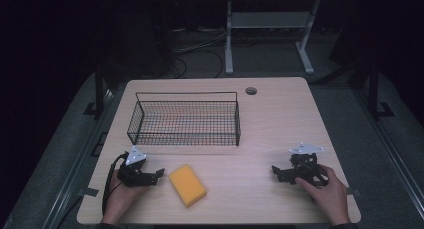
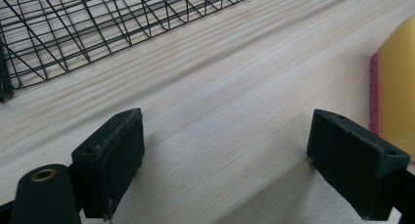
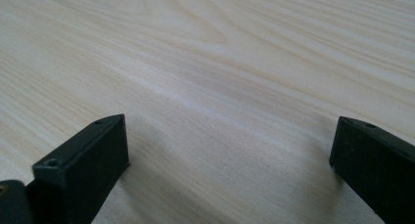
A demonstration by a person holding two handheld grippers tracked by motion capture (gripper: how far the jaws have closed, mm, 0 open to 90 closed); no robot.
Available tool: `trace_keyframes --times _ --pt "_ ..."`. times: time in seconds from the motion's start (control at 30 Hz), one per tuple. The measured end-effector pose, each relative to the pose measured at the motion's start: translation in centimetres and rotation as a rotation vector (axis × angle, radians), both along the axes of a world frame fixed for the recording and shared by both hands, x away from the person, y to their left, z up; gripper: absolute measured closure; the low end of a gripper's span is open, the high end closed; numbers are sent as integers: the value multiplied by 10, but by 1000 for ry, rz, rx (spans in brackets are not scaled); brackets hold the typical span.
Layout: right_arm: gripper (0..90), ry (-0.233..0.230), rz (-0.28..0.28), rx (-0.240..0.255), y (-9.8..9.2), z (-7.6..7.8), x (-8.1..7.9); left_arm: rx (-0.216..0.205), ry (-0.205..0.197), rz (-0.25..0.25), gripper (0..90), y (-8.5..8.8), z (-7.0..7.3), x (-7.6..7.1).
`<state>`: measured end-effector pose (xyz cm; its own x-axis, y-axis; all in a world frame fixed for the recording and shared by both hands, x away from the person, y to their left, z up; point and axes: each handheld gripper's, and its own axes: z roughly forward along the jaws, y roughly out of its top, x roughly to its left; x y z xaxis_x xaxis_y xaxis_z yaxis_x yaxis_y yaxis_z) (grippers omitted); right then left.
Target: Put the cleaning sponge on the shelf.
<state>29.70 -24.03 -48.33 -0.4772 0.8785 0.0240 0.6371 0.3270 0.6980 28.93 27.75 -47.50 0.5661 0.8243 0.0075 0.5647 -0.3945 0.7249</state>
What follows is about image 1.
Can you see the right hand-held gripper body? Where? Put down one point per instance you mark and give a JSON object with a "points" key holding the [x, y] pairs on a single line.
{"points": [[305, 167]]}

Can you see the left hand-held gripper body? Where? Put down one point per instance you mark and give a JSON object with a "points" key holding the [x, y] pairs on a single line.
{"points": [[131, 175]]}

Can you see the yellow sponge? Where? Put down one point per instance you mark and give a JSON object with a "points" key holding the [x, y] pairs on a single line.
{"points": [[187, 185]]}

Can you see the person's left hand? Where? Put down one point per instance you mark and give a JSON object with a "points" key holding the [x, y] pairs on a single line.
{"points": [[116, 199]]}

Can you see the person's right hand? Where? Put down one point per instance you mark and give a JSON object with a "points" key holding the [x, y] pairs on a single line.
{"points": [[328, 195]]}

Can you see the grey metal stand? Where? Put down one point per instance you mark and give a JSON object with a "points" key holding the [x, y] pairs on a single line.
{"points": [[266, 20]]}

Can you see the metal frame rail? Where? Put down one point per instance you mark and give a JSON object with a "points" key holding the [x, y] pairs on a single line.
{"points": [[76, 162], [390, 149]]}

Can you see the black upright post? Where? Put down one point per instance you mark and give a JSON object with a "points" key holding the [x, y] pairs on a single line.
{"points": [[374, 89], [99, 89]]}

